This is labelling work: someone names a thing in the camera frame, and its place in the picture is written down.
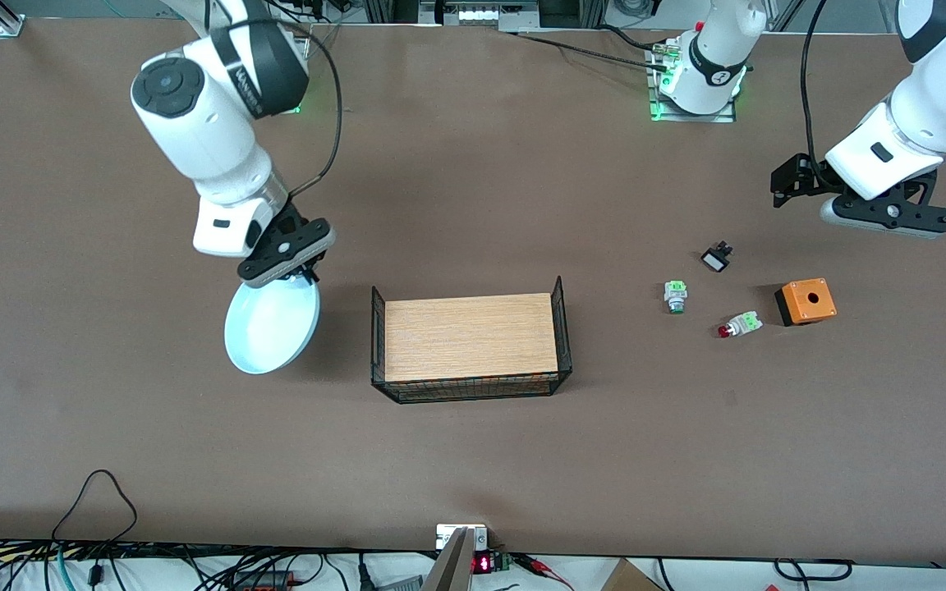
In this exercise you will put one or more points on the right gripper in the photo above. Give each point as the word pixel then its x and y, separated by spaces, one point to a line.
pixel 293 220

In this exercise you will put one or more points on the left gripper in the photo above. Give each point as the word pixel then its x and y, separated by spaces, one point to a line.
pixel 806 176

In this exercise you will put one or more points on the light blue round plate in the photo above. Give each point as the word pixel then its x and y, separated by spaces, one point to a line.
pixel 268 328

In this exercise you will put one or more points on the red push button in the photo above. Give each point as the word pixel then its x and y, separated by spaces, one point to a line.
pixel 742 323

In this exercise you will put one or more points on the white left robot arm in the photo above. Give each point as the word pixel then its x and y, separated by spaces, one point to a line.
pixel 719 49

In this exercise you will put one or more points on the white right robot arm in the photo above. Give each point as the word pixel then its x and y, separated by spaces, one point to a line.
pixel 202 131

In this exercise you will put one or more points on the orange black button box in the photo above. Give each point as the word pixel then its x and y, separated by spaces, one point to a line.
pixel 805 302

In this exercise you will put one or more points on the green push button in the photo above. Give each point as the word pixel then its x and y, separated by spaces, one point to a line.
pixel 675 293

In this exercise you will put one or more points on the wooden board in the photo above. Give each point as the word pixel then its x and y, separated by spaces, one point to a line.
pixel 473 336

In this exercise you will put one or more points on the black power strip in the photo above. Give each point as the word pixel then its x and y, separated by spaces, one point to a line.
pixel 264 581

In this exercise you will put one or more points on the red digit display module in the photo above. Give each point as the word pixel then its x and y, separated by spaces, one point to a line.
pixel 485 563

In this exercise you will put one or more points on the aluminium profile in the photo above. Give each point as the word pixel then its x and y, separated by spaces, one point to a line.
pixel 6 18

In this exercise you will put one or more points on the brown cardboard piece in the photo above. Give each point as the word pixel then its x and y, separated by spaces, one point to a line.
pixel 629 577

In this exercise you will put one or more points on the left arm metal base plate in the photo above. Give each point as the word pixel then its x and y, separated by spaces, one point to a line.
pixel 719 117

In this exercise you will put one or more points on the black white rocker switch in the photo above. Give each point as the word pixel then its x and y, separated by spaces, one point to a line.
pixel 715 261

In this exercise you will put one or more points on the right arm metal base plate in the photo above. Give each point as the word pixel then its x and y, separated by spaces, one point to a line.
pixel 299 110

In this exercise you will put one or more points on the silver camera mount bracket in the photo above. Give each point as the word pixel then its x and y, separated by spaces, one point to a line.
pixel 461 538

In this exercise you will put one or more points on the metal frame with light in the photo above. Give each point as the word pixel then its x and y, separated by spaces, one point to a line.
pixel 477 15

